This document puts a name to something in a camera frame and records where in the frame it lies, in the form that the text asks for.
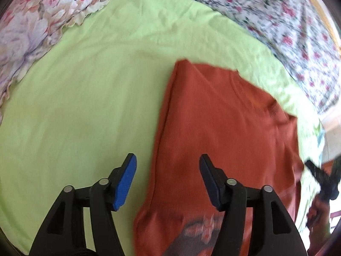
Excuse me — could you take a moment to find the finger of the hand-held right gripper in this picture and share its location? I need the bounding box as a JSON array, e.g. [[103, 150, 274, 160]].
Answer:
[[304, 160, 330, 188]]

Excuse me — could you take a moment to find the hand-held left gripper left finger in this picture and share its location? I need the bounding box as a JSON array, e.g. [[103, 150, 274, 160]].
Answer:
[[29, 153, 137, 256]]

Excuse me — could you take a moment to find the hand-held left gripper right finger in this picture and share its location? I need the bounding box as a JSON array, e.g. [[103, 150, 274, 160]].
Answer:
[[199, 154, 308, 256]]

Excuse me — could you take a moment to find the orange knit sweater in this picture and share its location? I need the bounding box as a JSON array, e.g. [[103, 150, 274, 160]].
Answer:
[[133, 59, 305, 256]]

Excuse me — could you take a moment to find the person's right hand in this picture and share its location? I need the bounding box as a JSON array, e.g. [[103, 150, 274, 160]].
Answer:
[[306, 192, 332, 231]]

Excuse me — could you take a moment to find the light blue cloth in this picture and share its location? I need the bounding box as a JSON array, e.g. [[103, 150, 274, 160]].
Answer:
[[316, 124, 327, 152]]

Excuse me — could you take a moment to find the light green bed sheet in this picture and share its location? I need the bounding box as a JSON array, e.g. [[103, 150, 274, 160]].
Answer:
[[0, 0, 327, 255]]

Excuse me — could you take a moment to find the white rose print bedsheet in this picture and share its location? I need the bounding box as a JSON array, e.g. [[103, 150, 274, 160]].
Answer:
[[145, 0, 341, 115]]

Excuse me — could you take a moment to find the purple floral ruffled pillow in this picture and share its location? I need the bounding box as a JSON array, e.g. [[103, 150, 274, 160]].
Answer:
[[0, 0, 112, 120]]

